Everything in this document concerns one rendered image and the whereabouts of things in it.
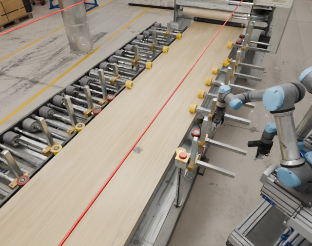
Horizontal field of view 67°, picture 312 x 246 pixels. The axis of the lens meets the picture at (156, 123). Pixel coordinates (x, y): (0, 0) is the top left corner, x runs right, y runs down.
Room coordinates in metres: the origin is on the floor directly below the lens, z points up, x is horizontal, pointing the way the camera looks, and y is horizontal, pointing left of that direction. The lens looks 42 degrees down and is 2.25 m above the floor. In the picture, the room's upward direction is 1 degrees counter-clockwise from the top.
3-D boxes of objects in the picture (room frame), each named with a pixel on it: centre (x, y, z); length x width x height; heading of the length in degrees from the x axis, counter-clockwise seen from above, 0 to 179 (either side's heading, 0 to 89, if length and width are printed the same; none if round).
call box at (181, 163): (0.88, -0.15, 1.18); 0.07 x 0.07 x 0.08; 64
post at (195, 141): (1.11, -0.26, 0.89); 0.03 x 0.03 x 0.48; 64
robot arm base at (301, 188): (0.81, -0.86, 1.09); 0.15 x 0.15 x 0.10
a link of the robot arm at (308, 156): (0.81, -0.86, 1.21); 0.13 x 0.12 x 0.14; 113
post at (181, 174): (0.87, -0.15, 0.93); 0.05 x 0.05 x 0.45; 64
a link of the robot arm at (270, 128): (1.18, -0.79, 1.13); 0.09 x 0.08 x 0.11; 100
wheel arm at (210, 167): (1.10, -0.37, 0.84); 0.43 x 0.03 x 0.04; 64
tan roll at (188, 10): (3.91, -1.03, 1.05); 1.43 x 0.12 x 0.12; 64
